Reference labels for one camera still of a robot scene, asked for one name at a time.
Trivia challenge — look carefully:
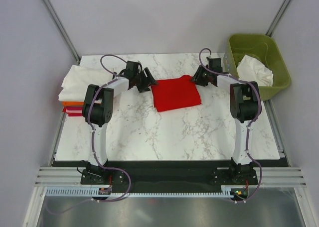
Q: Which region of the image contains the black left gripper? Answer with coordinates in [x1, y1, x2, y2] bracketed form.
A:
[134, 68, 159, 94]

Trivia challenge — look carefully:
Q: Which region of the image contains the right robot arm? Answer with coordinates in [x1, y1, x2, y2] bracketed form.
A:
[191, 58, 262, 184]

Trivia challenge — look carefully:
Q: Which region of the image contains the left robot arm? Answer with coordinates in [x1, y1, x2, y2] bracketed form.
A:
[82, 61, 158, 184]

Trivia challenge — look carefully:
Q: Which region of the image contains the white crumpled t shirt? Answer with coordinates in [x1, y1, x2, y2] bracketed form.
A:
[237, 55, 274, 87]

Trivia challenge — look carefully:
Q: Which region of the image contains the green plastic bin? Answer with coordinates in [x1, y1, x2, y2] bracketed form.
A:
[223, 33, 291, 101]

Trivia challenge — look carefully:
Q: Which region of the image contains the white folded t shirt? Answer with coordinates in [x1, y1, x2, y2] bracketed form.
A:
[58, 65, 113, 102]

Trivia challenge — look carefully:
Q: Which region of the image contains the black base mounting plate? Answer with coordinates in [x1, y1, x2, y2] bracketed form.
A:
[51, 159, 260, 195]

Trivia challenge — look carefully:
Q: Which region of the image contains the right aluminium frame post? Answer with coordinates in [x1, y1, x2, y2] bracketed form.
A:
[265, 0, 293, 37]

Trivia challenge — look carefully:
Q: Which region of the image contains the aluminium frame post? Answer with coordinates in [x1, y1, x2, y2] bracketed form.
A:
[265, 0, 293, 37]
[41, 0, 81, 64]

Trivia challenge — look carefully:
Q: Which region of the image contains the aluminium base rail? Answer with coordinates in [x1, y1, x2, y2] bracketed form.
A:
[35, 167, 306, 188]

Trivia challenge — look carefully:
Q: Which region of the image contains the white slotted cable duct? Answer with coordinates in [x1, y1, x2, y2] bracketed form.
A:
[45, 186, 248, 198]

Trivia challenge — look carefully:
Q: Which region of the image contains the left aluminium frame post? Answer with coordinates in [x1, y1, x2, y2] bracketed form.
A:
[41, 0, 81, 64]

